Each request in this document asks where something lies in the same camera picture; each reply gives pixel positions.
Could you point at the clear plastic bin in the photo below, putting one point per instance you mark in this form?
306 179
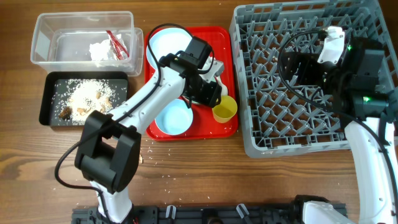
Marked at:
61 41

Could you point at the white plastic spoon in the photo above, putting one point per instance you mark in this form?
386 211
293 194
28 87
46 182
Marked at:
224 89

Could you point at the red plastic tray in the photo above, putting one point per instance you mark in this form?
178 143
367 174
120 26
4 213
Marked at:
204 125

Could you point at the light blue bowl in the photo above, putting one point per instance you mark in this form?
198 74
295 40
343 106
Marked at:
176 118

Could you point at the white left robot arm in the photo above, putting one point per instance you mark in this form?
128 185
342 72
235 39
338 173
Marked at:
108 152

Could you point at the light blue plate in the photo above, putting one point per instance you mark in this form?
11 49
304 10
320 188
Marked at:
169 41

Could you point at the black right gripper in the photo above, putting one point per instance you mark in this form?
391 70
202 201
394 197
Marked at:
292 64

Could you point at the rice and food scraps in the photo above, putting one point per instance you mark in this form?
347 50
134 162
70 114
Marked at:
73 100

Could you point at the black waste tray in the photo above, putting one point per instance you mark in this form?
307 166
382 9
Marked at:
54 76

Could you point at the grey dishwasher rack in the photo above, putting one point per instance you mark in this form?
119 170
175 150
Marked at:
280 122

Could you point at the white napkin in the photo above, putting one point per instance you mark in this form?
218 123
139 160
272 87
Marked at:
102 51

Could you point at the yellow cup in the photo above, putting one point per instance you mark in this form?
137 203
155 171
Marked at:
224 111

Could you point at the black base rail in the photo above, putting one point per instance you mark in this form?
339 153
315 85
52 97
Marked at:
268 213

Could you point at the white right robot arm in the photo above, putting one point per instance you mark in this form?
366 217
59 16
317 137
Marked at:
350 73

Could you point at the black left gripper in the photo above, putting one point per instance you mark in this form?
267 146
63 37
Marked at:
211 95

